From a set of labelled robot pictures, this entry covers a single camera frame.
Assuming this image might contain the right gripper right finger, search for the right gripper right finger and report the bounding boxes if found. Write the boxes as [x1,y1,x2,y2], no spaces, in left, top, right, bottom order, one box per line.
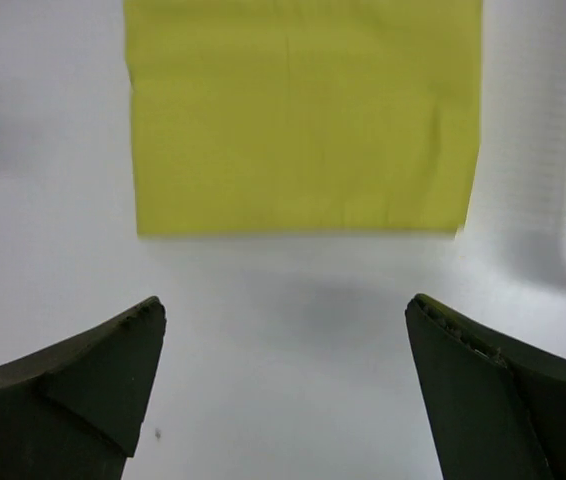
[405,294,566,479]

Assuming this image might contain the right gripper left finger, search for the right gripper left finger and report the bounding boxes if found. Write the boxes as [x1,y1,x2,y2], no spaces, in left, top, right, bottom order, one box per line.
[0,296,166,479]

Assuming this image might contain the yellow-green trousers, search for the yellow-green trousers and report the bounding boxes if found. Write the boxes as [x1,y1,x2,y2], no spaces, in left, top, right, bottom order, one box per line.
[124,1,483,236]

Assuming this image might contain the white perforated plastic basket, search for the white perforated plastic basket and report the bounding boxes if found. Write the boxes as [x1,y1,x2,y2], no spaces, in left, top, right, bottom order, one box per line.
[478,1,566,290]

